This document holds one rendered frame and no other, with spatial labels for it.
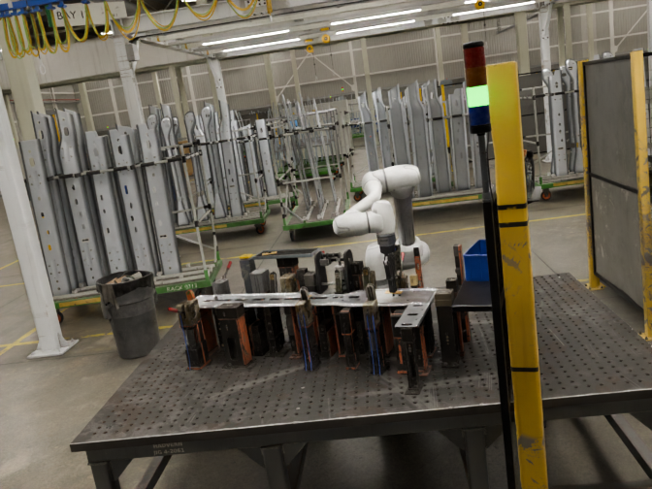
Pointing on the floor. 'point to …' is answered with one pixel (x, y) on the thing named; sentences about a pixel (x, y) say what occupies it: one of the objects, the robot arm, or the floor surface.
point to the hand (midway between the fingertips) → (392, 284)
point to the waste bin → (130, 310)
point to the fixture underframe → (261, 443)
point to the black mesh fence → (500, 329)
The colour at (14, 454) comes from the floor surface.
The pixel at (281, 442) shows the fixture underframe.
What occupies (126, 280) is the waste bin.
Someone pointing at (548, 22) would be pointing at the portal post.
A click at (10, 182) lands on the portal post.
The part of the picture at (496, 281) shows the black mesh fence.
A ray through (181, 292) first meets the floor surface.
